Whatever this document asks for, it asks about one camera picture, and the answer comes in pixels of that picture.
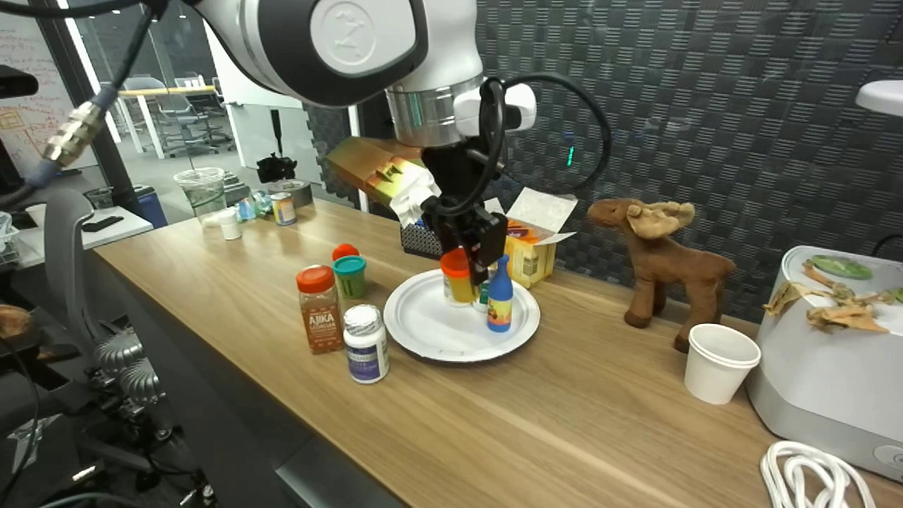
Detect wrist camera wooden mount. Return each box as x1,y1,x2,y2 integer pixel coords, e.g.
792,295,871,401
324,137,441,226

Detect white round plate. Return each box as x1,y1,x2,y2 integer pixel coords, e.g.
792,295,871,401
383,268,541,363

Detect small labelled bottle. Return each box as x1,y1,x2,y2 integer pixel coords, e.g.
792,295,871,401
270,191,295,226

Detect white lid supplement bottle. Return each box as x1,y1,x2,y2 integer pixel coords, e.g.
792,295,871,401
345,304,389,383

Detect brown plush moose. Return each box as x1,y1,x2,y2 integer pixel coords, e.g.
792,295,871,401
586,198,737,353

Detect blue top squeeze bottle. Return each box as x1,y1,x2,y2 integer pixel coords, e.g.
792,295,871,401
486,257,513,333

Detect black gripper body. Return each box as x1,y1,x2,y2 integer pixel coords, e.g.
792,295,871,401
421,140,504,260

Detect teal lid green cup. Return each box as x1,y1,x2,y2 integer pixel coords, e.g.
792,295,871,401
335,257,367,298

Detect clear plastic cup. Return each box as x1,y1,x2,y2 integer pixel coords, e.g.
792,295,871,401
176,167,229,226

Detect white appliance box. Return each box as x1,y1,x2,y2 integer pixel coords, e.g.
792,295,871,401
748,244,903,483

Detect grey basket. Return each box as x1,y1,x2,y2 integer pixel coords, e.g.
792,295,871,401
401,226,444,260

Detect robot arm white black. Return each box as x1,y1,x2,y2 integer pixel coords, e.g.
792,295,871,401
185,0,540,285

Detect white paper cup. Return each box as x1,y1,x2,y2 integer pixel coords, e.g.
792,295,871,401
685,324,761,405

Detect yellow cardboard box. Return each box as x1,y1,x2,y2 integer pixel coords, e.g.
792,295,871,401
504,185,578,287

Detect orange lid spice jar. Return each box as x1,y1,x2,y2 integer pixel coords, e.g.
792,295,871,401
295,264,341,353

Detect white coiled cable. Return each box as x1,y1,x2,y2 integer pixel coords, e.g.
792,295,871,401
760,436,881,508

